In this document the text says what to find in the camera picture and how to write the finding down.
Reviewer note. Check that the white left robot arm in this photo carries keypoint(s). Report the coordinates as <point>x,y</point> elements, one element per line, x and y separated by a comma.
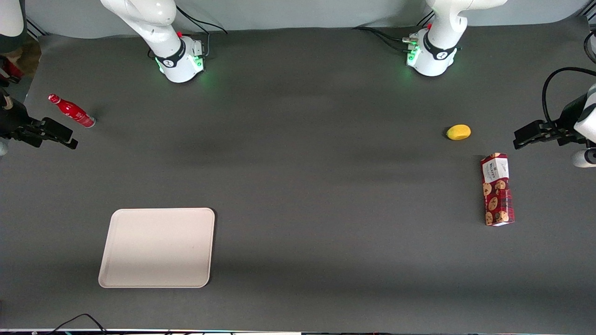
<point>435,56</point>

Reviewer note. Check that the red tartan cookie box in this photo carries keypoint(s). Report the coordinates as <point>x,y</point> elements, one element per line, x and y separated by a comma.
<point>497,190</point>

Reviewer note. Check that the yellow lemon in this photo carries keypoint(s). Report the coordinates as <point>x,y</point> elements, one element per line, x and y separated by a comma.
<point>458,132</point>

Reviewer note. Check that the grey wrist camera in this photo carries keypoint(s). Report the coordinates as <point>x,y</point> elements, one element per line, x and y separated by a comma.
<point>2,148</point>
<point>584,158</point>

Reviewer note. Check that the red coke bottle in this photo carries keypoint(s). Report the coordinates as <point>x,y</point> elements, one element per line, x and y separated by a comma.
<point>72,111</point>

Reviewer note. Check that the brown and red background clutter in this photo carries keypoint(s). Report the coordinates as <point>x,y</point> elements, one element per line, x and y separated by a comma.
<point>18,60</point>

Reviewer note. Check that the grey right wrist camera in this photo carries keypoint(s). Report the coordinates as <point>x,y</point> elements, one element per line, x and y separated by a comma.
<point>2,148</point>

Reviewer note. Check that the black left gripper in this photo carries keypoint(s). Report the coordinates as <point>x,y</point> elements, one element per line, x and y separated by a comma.
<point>567,122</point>

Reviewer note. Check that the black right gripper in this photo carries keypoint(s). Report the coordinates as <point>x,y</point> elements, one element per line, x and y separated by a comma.
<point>14,120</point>

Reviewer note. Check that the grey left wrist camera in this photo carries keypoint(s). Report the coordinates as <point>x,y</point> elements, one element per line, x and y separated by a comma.
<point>584,158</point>

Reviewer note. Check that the beige plastic tray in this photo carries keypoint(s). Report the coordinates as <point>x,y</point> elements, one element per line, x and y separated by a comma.
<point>158,249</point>

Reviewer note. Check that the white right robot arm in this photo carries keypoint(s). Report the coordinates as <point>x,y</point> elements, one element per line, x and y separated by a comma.
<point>179,60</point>

